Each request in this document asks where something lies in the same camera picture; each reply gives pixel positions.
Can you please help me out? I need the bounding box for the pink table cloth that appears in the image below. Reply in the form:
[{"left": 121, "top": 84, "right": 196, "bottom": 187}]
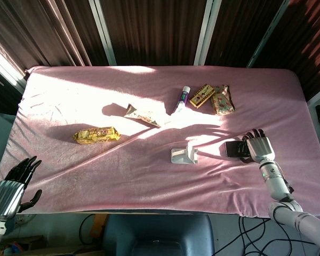
[{"left": 0, "top": 65, "right": 320, "bottom": 219}]

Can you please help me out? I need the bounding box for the triangular folded snack wrapper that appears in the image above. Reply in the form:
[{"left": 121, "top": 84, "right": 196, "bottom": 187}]
[{"left": 124, "top": 103, "right": 162, "bottom": 129}]

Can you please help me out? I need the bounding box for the long yellow snack packet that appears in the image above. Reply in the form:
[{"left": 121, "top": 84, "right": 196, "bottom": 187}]
[{"left": 72, "top": 126, "right": 122, "bottom": 145}]

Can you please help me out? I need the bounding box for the orange black cable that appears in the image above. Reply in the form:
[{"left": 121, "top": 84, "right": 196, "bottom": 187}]
[{"left": 78, "top": 213, "right": 107, "bottom": 245}]

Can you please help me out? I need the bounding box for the black rectangular box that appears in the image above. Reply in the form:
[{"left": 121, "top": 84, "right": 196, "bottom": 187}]
[{"left": 225, "top": 140, "right": 251, "bottom": 158}]

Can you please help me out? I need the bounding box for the yellow red rectangular box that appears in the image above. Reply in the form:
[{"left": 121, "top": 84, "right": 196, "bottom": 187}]
[{"left": 189, "top": 84, "right": 216, "bottom": 109}]

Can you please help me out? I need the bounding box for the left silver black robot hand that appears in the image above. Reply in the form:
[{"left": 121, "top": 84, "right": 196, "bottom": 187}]
[{"left": 0, "top": 156, "right": 43, "bottom": 220}]

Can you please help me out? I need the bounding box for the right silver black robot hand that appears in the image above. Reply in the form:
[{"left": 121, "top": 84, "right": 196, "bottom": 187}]
[{"left": 238, "top": 129, "right": 275, "bottom": 164}]

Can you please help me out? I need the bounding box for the purple white tube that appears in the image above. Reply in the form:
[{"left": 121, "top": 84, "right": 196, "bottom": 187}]
[{"left": 173, "top": 86, "right": 191, "bottom": 114}]

